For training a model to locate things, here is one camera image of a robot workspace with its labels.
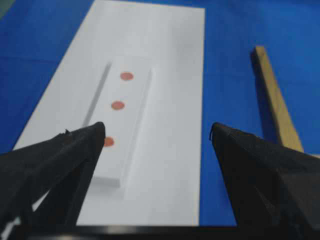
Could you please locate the white raised strip block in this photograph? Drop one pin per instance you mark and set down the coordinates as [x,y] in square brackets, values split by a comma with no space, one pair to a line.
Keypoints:
[119,103]

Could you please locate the wooden mallet hammer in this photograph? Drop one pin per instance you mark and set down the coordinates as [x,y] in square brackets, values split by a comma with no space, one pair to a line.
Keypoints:
[285,130]

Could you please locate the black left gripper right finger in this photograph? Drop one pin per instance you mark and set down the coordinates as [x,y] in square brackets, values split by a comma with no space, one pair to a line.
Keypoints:
[264,180]

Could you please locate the white foam base board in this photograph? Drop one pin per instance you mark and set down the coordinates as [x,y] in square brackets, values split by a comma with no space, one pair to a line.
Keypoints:
[163,183]

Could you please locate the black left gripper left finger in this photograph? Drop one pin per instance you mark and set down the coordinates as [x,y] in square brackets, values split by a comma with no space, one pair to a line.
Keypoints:
[46,183]

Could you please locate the blue table mat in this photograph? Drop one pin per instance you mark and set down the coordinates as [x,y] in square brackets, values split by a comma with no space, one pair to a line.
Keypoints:
[36,34]

